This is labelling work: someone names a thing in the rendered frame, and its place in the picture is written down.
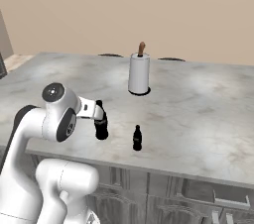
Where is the white paper towel roll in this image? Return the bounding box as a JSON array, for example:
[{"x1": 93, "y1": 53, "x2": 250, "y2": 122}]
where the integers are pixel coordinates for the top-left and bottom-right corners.
[{"x1": 128, "y1": 53, "x2": 151, "y2": 94}]

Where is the grey cabinet door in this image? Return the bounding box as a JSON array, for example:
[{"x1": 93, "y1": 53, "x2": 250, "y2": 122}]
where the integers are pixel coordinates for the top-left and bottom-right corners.
[
  {"x1": 86, "y1": 164, "x2": 149, "y2": 224},
  {"x1": 147, "y1": 171, "x2": 213, "y2": 224}
]

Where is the large black bottle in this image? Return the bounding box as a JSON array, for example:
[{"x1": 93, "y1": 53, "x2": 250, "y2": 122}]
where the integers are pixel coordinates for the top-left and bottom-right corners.
[{"x1": 93, "y1": 99, "x2": 110, "y2": 141}]

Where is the small black bottle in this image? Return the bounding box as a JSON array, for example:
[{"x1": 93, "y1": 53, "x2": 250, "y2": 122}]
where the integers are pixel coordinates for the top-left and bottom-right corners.
[{"x1": 132, "y1": 124, "x2": 144, "y2": 152}]

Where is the grey drawer front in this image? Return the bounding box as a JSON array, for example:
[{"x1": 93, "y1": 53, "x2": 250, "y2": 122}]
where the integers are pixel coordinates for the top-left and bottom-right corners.
[{"x1": 211, "y1": 184, "x2": 254, "y2": 212}]

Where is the dark appliance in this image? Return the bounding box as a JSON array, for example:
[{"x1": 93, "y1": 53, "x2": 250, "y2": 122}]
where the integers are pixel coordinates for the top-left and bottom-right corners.
[{"x1": 0, "y1": 52, "x2": 9, "y2": 80}]

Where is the paper towel holder wooden rod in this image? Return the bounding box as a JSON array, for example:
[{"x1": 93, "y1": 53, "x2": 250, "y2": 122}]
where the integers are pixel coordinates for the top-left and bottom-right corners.
[{"x1": 128, "y1": 41, "x2": 152, "y2": 97}]

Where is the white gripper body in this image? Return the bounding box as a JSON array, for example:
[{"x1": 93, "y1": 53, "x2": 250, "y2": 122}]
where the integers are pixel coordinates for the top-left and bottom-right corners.
[{"x1": 93, "y1": 103, "x2": 105, "y2": 121}]

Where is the dark stool seat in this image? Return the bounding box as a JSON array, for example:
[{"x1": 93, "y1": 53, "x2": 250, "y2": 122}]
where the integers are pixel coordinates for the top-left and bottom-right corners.
[
  {"x1": 97, "y1": 53, "x2": 125, "y2": 58},
  {"x1": 157, "y1": 56, "x2": 187, "y2": 62}
]

